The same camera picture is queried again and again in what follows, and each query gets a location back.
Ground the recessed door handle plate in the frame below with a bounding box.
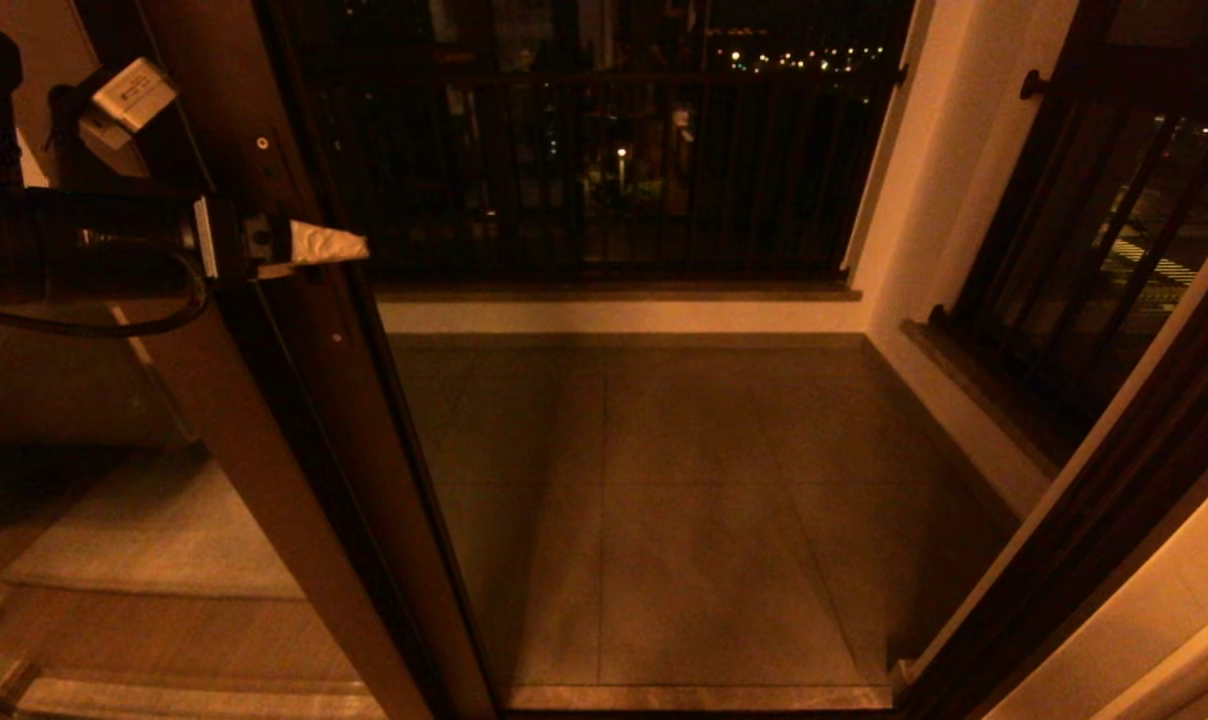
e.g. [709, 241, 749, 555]
[244, 125, 355, 351]

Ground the metal floor door track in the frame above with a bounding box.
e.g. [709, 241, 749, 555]
[504, 685, 905, 720]

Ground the brown framed sliding glass door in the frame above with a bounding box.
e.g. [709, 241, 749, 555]
[64, 0, 500, 720]

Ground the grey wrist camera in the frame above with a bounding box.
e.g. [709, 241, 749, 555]
[79, 58, 178, 151]

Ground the brown framed fixed glass panel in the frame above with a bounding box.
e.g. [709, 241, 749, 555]
[0, 0, 435, 720]

